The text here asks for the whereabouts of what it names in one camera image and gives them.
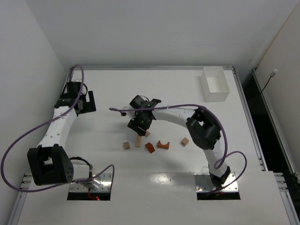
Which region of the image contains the light wood cube block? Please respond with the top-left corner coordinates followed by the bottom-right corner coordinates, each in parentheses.
top-left (123, 142), bottom-right (131, 150)

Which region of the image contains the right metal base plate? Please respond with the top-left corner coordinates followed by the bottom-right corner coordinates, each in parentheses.
top-left (195, 173), bottom-right (239, 194)

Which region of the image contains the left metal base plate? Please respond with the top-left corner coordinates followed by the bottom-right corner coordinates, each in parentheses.
top-left (69, 173), bottom-right (113, 193)

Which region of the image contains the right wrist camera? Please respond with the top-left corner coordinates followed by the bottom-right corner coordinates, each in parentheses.
top-left (129, 95), bottom-right (150, 109)

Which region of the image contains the white perforated box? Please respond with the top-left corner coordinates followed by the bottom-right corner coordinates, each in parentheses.
top-left (200, 67), bottom-right (230, 103)

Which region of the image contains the light long wood block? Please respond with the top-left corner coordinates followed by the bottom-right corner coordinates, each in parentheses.
top-left (135, 135), bottom-right (142, 148)

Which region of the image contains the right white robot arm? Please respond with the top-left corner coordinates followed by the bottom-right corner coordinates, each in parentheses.
top-left (121, 105), bottom-right (231, 188)

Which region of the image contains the metal base plate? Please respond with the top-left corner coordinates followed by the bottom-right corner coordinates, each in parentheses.
top-left (69, 173), bottom-right (113, 193)
top-left (195, 173), bottom-right (239, 194)

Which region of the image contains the dark red arch block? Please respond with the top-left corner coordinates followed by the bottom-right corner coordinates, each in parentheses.
top-left (157, 141), bottom-right (170, 150)

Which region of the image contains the black wall cable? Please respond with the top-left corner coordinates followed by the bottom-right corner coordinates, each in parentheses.
top-left (260, 69), bottom-right (278, 93)

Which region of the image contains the light pentagon wood block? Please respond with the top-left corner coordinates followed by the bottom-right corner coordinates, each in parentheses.
top-left (180, 137), bottom-right (189, 146)

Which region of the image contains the dark red wedge block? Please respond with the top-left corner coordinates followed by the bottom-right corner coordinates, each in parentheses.
top-left (145, 142), bottom-right (155, 154)

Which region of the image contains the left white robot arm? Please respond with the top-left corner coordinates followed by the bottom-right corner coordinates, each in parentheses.
top-left (27, 82), bottom-right (96, 186)

